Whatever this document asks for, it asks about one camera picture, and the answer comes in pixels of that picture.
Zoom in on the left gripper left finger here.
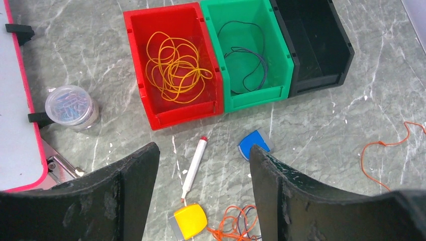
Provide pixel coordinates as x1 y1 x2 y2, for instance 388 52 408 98
1 142 160 240

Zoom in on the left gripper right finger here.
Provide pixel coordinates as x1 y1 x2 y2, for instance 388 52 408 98
249 146 425 240

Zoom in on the yellow eraser block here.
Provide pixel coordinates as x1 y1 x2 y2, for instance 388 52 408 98
168 203 207 240

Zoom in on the green plastic bin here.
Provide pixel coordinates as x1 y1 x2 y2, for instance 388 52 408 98
200 1 294 112

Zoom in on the red plastic bin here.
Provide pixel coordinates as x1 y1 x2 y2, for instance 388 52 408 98
124 2 224 130

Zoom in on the black plastic bin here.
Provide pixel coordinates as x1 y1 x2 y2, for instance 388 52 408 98
270 0 355 97

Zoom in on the thin purple cable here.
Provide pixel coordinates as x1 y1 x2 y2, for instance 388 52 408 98
217 20 269 95

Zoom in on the pink clipboard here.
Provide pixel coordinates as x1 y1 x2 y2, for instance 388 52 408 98
38 140 85 190

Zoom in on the blue eraser block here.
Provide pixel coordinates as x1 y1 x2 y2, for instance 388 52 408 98
238 129 274 161

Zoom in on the pink framed whiteboard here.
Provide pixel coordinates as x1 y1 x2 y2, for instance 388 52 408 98
1 1 48 192

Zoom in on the clear jar of paperclips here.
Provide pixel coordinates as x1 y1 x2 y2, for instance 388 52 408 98
45 85 100 131

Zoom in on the white marker pen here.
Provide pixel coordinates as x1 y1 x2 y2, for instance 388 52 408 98
181 136 208 203

